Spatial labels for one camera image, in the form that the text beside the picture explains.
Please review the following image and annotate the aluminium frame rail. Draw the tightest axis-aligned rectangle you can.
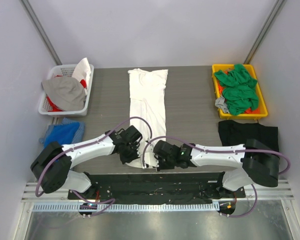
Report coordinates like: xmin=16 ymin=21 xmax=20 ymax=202
xmin=21 ymin=178 xmax=295 ymax=203

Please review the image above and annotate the yellow plastic bin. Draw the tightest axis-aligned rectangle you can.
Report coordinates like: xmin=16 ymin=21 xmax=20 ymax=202
xmin=212 ymin=64 xmax=268 ymax=120

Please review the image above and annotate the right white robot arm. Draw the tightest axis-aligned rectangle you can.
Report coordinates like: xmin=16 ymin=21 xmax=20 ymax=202
xmin=153 ymin=139 xmax=280 ymax=198

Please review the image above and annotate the left corner aluminium post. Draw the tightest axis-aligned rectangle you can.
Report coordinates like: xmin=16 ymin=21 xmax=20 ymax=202
xmin=19 ymin=0 xmax=62 ymax=65

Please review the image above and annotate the grey cloth in basket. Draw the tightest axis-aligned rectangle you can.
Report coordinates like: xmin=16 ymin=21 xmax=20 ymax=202
xmin=41 ymin=76 xmax=87 ymax=112

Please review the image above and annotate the red cloth in basket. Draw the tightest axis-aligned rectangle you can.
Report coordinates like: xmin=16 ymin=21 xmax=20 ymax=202
xmin=46 ymin=72 xmax=89 ymax=113

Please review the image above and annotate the white slotted cable duct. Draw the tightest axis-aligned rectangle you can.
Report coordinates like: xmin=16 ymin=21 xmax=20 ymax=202
xmin=32 ymin=201 xmax=220 ymax=213

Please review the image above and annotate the white cloth in basket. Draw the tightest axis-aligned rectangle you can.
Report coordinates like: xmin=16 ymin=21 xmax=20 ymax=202
xmin=71 ymin=57 xmax=94 ymax=85

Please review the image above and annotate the green t shirt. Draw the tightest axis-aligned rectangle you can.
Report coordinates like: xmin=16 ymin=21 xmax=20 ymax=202
xmin=214 ymin=64 xmax=259 ymax=116

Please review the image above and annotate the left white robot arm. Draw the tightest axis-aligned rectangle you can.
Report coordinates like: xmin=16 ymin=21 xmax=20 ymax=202
xmin=30 ymin=125 xmax=143 ymax=200

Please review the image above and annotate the white t shirt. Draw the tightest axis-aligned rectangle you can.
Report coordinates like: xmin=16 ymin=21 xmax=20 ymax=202
xmin=127 ymin=68 xmax=169 ymax=169

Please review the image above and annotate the grey cloth in bin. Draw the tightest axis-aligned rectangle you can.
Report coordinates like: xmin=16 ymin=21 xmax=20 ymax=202
xmin=214 ymin=95 xmax=230 ymax=114

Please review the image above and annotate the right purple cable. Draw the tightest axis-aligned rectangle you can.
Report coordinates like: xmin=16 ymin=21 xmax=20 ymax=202
xmin=141 ymin=135 xmax=292 ymax=218

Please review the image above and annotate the white plastic basket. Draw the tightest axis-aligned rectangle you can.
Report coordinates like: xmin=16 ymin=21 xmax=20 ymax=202
xmin=38 ymin=64 xmax=94 ymax=117

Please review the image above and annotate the black folded t shirt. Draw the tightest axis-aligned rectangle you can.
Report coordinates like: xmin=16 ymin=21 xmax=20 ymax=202
xmin=218 ymin=120 xmax=280 ymax=152

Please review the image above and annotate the blue t shirt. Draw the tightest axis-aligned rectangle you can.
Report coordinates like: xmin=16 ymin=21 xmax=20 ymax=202
xmin=43 ymin=122 xmax=80 ymax=148

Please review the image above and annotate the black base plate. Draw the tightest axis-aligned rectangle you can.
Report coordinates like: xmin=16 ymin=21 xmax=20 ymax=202
xmin=67 ymin=172 xmax=246 ymax=206

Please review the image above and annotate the right corner aluminium post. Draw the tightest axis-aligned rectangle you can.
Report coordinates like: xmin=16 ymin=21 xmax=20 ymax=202
xmin=243 ymin=0 xmax=287 ymax=65

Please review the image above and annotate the corner aluminium post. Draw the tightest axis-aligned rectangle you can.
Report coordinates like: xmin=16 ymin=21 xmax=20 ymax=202
xmin=19 ymin=0 xmax=62 ymax=65
xmin=243 ymin=0 xmax=287 ymax=65

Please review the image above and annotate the blue checkered cloth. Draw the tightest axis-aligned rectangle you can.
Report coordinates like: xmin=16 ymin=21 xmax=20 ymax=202
xmin=39 ymin=117 xmax=86 ymax=146

